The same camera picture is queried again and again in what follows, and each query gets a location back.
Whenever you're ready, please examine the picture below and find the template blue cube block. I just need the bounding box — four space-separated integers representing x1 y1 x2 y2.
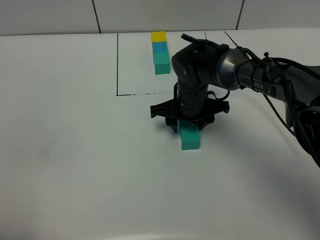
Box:
152 41 169 54

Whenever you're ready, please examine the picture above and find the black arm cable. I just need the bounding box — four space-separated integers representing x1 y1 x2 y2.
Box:
249 51 320 166

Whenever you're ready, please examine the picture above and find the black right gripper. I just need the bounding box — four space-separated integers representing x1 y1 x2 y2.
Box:
150 81 230 133

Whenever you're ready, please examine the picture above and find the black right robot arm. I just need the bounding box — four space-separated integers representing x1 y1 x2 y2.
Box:
150 34 320 163

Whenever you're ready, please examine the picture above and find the template green cube block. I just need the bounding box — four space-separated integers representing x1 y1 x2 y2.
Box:
153 52 171 75

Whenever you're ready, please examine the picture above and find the template yellow cube block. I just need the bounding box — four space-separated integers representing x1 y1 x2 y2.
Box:
151 31 167 43

